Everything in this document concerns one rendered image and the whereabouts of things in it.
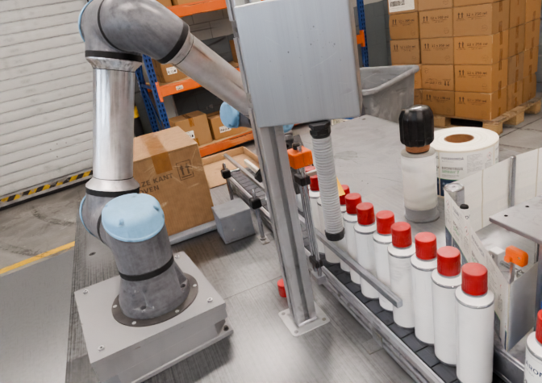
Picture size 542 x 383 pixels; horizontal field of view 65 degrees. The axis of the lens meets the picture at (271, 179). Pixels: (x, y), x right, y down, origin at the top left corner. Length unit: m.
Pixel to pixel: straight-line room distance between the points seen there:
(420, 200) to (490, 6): 3.17
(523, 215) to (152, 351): 0.70
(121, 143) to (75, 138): 4.14
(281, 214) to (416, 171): 0.43
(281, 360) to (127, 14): 0.72
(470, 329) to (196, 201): 0.93
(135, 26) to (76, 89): 4.20
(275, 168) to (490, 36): 3.57
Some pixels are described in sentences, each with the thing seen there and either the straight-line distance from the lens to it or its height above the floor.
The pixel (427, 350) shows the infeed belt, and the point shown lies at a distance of 0.83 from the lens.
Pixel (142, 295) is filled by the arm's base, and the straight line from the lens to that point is 0.95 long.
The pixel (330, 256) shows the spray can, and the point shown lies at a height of 0.90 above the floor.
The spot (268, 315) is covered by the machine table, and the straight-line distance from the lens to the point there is 1.01.
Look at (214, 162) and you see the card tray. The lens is 2.03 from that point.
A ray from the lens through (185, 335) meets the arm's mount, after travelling 0.95.
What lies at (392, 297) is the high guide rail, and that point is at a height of 0.96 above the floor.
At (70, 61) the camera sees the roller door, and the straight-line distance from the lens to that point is 5.04.
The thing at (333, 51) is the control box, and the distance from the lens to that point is 0.66.
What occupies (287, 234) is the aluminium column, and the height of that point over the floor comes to 1.06.
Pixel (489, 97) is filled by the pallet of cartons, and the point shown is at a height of 0.36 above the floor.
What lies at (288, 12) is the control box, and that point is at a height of 1.45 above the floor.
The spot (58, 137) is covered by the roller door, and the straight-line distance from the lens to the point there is 5.11.
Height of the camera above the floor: 1.47
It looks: 22 degrees down
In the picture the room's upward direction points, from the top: 11 degrees counter-clockwise
